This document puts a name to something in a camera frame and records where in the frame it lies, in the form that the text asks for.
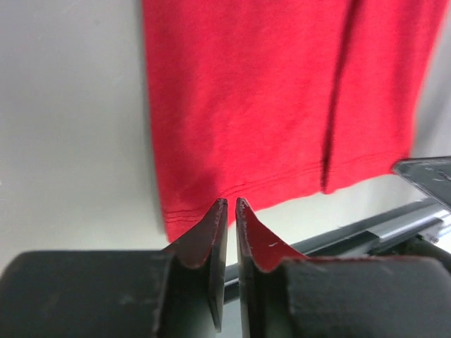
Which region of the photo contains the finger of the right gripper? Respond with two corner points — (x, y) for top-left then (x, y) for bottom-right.
(393, 156), (451, 211)

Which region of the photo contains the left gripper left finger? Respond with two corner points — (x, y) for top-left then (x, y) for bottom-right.
(1, 199), (228, 337)

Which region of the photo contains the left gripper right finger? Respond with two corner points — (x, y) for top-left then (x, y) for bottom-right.
(235, 198), (450, 337)

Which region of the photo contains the red t-shirt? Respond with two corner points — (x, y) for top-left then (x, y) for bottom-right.
(142, 1), (448, 242)

